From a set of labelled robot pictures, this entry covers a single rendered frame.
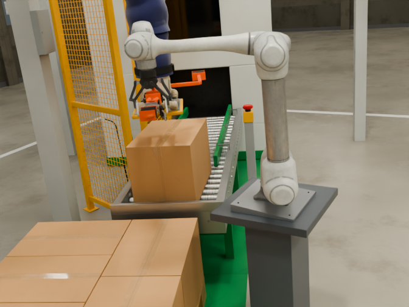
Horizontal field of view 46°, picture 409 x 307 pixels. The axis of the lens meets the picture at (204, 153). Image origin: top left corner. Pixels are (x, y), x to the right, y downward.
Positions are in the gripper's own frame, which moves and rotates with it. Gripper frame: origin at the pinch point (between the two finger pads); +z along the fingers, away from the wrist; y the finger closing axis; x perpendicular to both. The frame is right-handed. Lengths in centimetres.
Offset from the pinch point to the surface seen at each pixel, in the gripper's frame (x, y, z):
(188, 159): -47, -13, 42
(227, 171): -89, -38, 68
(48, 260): -1, 64, 74
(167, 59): -53, -7, -17
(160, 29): -50, -5, -34
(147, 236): -16, 13, 74
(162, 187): -50, 5, 60
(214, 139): -186, -35, 75
